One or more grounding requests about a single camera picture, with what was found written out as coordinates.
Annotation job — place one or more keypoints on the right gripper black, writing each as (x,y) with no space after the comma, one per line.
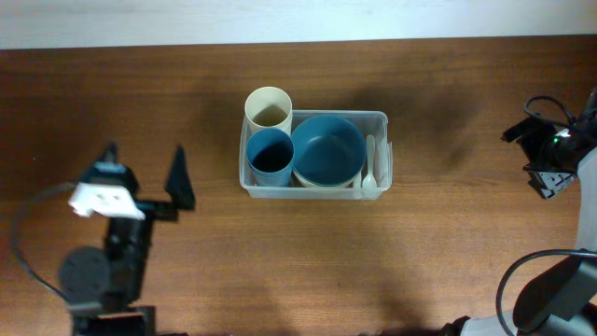
(548,183)

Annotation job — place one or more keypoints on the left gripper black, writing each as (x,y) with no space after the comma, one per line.
(178,187)

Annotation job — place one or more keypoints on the blue cup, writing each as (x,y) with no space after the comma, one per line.
(270,153)

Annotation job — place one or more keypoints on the cream cup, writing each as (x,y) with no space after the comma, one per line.
(269,107)

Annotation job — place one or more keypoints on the white plastic spoon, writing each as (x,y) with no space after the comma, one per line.
(369,181)

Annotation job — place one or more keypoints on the blue bowl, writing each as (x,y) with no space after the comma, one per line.
(328,140)

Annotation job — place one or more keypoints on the white plastic fork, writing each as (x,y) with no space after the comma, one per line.
(357,186)

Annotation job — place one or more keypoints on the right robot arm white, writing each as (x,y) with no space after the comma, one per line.
(559,300)

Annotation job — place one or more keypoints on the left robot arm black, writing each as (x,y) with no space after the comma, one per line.
(102,284)

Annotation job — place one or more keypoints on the clear plastic container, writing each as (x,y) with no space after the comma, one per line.
(367,122)

